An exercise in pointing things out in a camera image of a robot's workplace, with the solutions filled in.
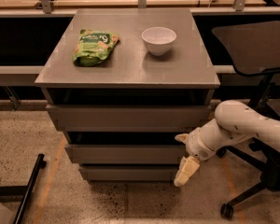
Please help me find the grey drawer cabinet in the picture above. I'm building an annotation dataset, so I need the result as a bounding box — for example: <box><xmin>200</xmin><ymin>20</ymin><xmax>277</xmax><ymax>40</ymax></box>
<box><xmin>34</xmin><ymin>7</ymin><xmax>221</xmax><ymax>185</ymax></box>

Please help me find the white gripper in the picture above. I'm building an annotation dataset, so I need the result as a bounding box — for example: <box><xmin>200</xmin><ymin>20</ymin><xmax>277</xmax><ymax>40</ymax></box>
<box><xmin>174</xmin><ymin>128</ymin><xmax>215</xmax><ymax>187</ymax></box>

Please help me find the black cart leg frame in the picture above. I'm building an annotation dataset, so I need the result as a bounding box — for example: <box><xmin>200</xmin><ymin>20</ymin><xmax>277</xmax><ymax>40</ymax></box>
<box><xmin>0</xmin><ymin>154</ymin><xmax>47</xmax><ymax>224</ymax></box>

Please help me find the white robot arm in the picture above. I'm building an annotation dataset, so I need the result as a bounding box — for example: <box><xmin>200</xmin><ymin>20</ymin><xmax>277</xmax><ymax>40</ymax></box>
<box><xmin>174</xmin><ymin>100</ymin><xmax>280</xmax><ymax>187</ymax></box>

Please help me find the black office chair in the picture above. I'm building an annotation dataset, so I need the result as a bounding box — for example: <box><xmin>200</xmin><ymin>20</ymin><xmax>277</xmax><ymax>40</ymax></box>
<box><xmin>212</xmin><ymin>21</ymin><xmax>280</xmax><ymax>218</ymax></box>

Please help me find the grey metal frame rail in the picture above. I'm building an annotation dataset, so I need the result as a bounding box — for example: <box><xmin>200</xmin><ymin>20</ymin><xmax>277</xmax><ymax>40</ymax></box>
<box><xmin>0</xmin><ymin>0</ymin><xmax>280</xmax><ymax>19</ymax></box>

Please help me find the grey drawer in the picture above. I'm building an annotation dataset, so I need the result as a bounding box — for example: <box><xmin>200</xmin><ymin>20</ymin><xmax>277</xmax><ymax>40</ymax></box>
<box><xmin>47</xmin><ymin>105</ymin><xmax>211</xmax><ymax>133</ymax></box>
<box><xmin>65</xmin><ymin>145</ymin><xmax>186</xmax><ymax>164</ymax></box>
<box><xmin>79</xmin><ymin>165</ymin><xmax>178</xmax><ymax>182</ymax></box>

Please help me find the white bowl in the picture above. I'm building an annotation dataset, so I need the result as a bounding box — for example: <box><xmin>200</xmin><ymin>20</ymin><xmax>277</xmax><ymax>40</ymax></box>
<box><xmin>142</xmin><ymin>27</ymin><xmax>177</xmax><ymax>56</ymax></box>

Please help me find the grey bottom drawer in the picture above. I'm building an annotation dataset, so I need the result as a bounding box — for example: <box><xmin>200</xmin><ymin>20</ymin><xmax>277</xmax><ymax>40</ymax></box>
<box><xmin>79</xmin><ymin>165</ymin><xmax>178</xmax><ymax>182</ymax></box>

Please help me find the green snack bag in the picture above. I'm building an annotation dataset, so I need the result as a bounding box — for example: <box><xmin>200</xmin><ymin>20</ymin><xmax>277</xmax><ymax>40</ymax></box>
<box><xmin>72</xmin><ymin>29</ymin><xmax>119</xmax><ymax>67</ymax></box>

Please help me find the grey top drawer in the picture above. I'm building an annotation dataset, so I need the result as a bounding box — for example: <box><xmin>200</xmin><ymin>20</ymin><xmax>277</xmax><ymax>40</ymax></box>
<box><xmin>47</xmin><ymin>105</ymin><xmax>211</xmax><ymax>133</ymax></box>

